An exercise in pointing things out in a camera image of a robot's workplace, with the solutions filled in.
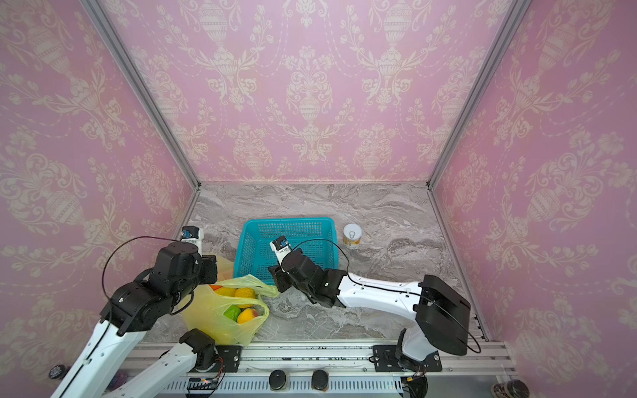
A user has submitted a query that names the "teal plastic basket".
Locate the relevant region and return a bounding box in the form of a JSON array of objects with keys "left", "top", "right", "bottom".
[{"left": 233, "top": 217, "right": 339, "bottom": 285}]

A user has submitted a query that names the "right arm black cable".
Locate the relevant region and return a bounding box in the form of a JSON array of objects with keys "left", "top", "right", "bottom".
[{"left": 288, "top": 238, "right": 483, "bottom": 355}]

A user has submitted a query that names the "yellow plastic bag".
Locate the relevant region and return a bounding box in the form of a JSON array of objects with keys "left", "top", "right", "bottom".
[{"left": 177, "top": 255, "right": 280, "bottom": 347}]

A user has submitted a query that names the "left black round knob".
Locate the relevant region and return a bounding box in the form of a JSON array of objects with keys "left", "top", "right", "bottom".
[{"left": 268, "top": 369, "right": 288, "bottom": 391}]

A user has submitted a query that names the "right black round knob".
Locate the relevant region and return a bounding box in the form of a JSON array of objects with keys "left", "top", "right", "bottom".
[{"left": 311, "top": 369, "right": 329, "bottom": 391}]

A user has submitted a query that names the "black round knob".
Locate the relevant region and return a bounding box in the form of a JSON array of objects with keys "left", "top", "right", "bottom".
[
  {"left": 311, "top": 369, "right": 329, "bottom": 391},
  {"left": 268, "top": 369, "right": 288, "bottom": 391}
]

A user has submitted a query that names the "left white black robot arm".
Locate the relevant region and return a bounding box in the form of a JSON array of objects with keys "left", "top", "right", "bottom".
[{"left": 53, "top": 238, "right": 220, "bottom": 397}]

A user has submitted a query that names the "purple plastic bottle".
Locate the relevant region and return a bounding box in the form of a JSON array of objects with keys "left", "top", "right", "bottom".
[{"left": 48, "top": 364, "right": 69, "bottom": 381}]

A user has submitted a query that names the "yellow mango fruit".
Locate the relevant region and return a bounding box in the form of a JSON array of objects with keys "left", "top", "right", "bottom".
[{"left": 214, "top": 286, "right": 237, "bottom": 297}]

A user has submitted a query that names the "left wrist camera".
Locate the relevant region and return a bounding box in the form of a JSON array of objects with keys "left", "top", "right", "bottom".
[{"left": 180, "top": 226, "right": 204, "bottom": 255}]

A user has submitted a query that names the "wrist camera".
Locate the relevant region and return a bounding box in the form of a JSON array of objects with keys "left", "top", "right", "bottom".
[
  {"left": 180, "top": 226, "right": 204, "bottom": 255},
  {"left": 270, "top": 235, "right": 293, "bottom": 265}
]

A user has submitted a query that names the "orange yellow fruit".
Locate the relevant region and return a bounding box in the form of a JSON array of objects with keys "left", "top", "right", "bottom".
[{"left": 237, "top": 308, "right": 260, "bottom": 324}]

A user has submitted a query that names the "yellow lemon fruit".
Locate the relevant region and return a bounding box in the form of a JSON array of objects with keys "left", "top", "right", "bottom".
[{"left": 234, "top": 288, "right": 256, "bottom": 299}]

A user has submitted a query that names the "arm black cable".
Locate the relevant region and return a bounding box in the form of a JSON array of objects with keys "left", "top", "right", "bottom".
[
  {"left": 288, "top": 238, "right": 483, "bottom": 355},
  {"left": 101, "top": 235, "right": 196, "bottom": 317}
]

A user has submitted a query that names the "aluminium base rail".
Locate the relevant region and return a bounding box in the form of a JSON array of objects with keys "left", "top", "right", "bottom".
[{"left": 113, "top": 340, "right": 519, "bottom": 398}]

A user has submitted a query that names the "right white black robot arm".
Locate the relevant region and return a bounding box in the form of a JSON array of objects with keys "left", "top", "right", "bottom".
[{"left": 269, "top": 240, "right": 481, "bottom": 371}]

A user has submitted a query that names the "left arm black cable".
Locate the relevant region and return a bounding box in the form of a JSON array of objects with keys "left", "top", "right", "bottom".
[{"left": 101, "top": 235, "right": 196, "bottom": 317}]

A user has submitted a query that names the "white yellow tin can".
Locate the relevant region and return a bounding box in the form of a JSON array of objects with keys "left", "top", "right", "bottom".
[{"left": 343, "top": 223, "right": 363, "bottom": 248}]

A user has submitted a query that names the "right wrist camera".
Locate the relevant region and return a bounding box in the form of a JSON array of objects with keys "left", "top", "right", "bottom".
[{"left": 270, "top": 235, "right": 293, "bottom": 265}]

